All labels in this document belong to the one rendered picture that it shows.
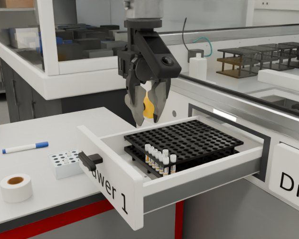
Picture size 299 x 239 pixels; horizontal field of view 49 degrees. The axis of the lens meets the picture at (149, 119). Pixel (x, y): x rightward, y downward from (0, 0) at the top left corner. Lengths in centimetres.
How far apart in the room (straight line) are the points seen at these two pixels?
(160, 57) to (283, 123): 30
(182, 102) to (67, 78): 64
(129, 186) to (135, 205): 3
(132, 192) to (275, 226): 38
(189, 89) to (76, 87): 67
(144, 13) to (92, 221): 54
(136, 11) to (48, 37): 83
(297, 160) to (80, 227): 54
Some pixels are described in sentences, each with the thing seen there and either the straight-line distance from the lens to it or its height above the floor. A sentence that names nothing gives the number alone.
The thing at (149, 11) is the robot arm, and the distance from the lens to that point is 64.
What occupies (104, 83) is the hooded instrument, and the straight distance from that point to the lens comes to 154.
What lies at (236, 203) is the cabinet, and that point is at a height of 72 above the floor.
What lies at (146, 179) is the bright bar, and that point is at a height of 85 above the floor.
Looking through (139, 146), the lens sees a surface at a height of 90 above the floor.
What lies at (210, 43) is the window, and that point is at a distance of 89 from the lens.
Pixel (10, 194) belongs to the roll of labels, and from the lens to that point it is 85.
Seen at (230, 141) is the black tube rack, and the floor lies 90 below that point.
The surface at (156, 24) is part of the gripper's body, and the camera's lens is 65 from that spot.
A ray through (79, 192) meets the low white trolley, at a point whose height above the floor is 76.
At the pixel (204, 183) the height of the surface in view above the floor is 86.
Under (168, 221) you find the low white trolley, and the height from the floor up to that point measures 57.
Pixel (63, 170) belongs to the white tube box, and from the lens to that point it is 92.
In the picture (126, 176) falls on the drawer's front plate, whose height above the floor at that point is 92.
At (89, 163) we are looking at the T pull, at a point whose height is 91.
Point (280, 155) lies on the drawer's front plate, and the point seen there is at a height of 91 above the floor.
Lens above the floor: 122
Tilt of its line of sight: 20 degrees down
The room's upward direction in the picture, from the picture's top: straight up
